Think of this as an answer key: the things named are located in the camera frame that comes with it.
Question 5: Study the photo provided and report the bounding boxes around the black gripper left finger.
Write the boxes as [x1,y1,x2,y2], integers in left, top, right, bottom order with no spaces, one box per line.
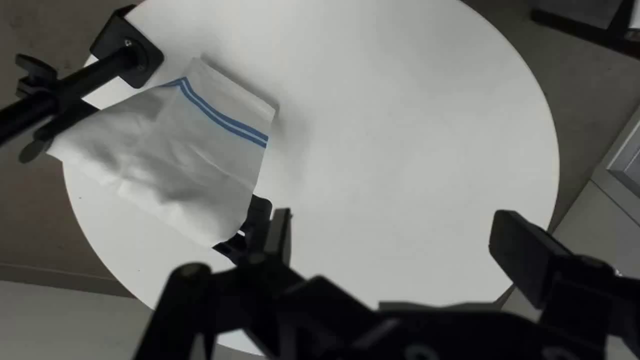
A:
[131,196,296,360]

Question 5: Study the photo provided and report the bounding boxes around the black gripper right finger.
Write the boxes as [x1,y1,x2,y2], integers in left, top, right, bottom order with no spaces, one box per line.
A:
[487,207,640,343]

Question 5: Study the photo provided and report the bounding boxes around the black metal stand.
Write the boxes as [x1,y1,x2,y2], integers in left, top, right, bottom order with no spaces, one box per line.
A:
[0,3,166,149]

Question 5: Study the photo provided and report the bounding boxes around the dark furniture piece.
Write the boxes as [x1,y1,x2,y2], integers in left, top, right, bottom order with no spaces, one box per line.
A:
[528,0,640,59]

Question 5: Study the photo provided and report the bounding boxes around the white towel with blue stripes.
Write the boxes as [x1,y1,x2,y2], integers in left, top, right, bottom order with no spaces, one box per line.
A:
[46,56,279,243]

